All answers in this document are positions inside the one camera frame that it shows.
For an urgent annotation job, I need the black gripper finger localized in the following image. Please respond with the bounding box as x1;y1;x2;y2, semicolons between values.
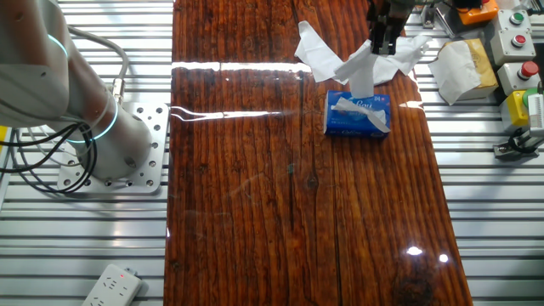
370;19;384;54
382;20;403;56

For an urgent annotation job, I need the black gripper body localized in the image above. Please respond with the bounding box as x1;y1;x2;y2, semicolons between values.
367;0;405;25

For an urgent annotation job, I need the white paper napkin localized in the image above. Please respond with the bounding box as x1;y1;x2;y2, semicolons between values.
333;37;379;99
393;34;433;77
373;54;411;86
331;96;391;133
294;20;354;84

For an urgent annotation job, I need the white tissue sheet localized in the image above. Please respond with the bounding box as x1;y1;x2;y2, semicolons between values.
428;40;483;106

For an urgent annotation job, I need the orange button box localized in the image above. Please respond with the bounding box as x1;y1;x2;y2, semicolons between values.
456;0;500;26

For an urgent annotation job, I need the blue tissue pack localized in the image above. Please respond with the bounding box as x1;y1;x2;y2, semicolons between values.
323;89;392;139

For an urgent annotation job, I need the yellow tissue box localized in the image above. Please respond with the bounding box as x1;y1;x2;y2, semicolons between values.
437;37;500;103

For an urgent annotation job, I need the grey box small red button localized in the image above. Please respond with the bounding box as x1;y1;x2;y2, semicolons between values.
490;28;537;66

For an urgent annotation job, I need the grey box red mushroom button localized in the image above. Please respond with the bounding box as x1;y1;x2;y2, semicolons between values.
496;60;542;97

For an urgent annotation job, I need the grey box green button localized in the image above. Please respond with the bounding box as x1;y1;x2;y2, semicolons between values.
496;8;532;34

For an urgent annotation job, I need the yellow box green button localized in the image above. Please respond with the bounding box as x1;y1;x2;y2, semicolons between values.
499;87;544;129

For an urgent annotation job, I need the white power strip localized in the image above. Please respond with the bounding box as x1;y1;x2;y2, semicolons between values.
80;263;144;306

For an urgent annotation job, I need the metal camera mount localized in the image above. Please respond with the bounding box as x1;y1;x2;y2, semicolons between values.
492;127;544;162

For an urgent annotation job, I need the black camera cable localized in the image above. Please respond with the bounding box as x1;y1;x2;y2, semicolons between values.
507;127;539;155

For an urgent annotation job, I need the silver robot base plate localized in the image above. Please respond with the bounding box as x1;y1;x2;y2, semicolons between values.
57;101;170;196

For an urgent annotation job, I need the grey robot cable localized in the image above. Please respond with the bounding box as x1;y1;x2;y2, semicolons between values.
66;25;130;105

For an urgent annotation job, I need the black cable bundle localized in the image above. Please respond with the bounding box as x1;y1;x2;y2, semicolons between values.
0;121;99;195

